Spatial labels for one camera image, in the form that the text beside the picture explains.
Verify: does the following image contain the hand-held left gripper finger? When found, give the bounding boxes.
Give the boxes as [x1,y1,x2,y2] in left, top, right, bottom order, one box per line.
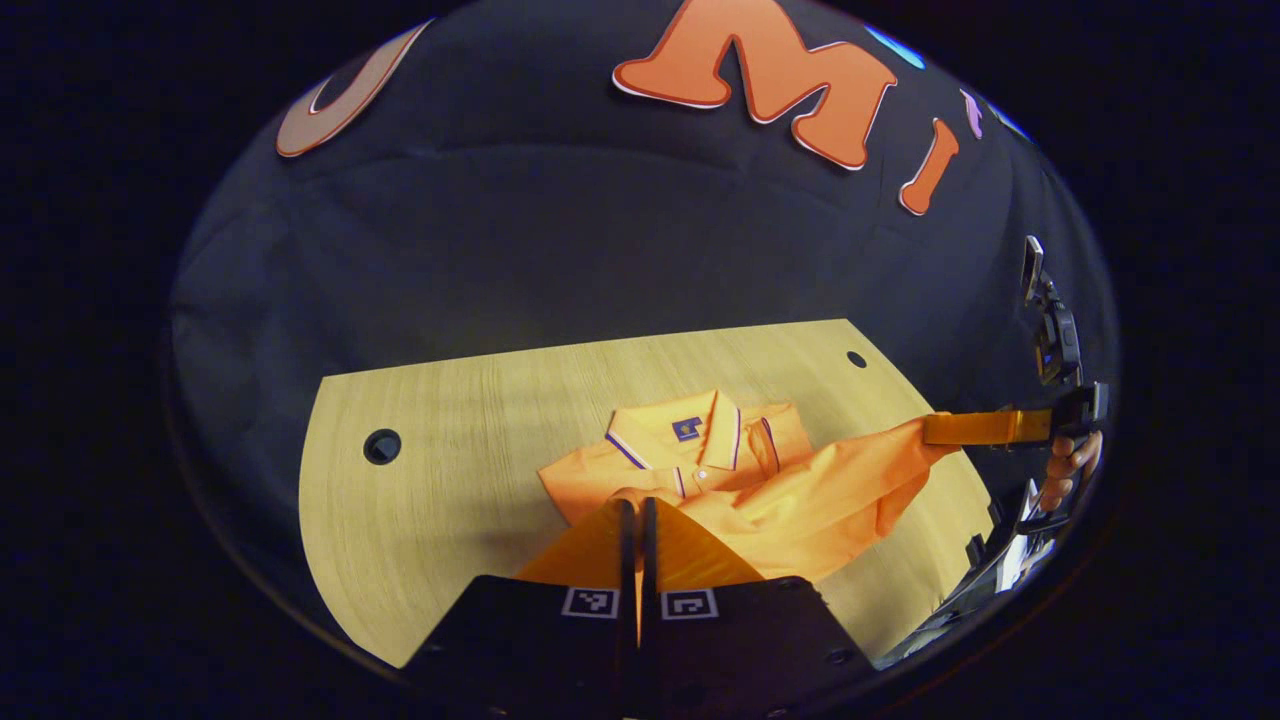
[403,497,642,720]
[640,496,883,720]

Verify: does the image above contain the orange T-shirt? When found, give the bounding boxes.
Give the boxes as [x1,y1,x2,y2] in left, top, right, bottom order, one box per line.
[538,388,963,586]

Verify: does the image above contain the black backdrop cloth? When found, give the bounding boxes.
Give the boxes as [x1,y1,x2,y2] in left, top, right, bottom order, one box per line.
[165,0,1121,561]

